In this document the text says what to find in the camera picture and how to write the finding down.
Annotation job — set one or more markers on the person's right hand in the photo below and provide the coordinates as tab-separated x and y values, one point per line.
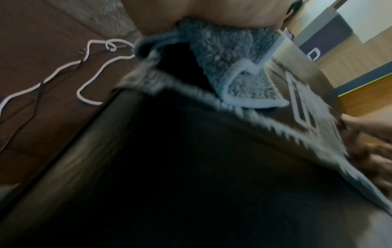
373	135

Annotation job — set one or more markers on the person's left hand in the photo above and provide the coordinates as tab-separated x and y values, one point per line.
214	12

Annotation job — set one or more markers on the grey cleaning cloth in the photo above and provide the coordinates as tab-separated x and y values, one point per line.
220	53

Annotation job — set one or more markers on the black bench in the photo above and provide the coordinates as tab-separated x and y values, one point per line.
183	169

